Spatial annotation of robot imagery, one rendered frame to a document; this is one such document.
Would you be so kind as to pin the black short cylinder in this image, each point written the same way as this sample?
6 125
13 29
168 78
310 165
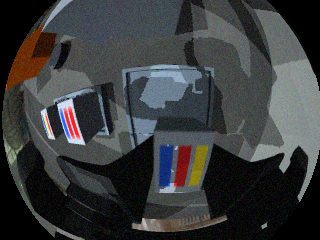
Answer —
59 54

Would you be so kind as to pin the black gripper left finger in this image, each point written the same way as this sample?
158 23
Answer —
125 181

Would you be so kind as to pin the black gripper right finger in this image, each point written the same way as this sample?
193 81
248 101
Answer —
229 178

